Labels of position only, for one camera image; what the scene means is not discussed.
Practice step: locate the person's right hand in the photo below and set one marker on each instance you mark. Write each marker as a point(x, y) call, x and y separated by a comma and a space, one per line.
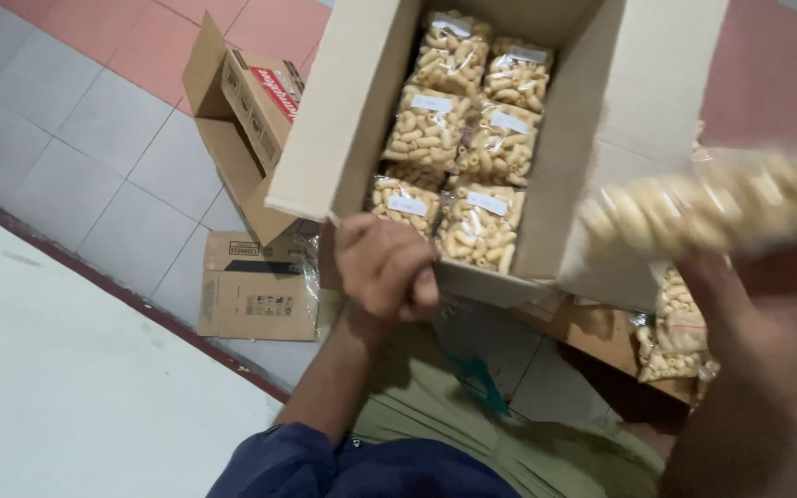
point(758, 304)

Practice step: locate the person's left hand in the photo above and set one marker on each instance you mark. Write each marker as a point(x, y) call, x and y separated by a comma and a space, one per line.
point(378, 270)

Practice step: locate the person's right fingers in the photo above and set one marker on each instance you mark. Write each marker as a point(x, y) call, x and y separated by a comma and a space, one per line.
point(706, 276)

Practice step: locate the clear macaroni snack packet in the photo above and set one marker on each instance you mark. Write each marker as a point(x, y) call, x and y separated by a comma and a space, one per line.
point(710, 200)

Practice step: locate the large cardboard box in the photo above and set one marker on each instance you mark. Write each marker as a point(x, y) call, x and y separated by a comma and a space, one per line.
point(599, 138)

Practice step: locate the heap of macaroni snack bags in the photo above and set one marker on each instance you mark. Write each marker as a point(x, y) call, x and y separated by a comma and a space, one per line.
point(675, 332)

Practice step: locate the brown wooden low table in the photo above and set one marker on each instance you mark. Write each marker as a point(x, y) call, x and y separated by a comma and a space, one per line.
point(599, 339)

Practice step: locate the person's olive green trousers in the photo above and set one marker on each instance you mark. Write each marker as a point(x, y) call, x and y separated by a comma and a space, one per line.
point(481, 429)

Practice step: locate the layer of macaroni snack bags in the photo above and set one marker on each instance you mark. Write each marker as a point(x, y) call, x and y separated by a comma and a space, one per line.
point(468, 145)

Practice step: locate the clear plastic wrap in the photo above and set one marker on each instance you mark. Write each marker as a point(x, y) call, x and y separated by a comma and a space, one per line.
point(308, 276)

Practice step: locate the person's blue shirt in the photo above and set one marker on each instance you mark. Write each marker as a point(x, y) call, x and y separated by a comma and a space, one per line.
point(343, 467)

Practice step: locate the flattened brown cardboard box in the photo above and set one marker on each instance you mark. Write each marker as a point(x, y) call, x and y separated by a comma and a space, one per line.
point(253, 297)

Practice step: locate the small red label cardboard box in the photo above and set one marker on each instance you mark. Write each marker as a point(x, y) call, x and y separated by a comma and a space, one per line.
point(253, 110)

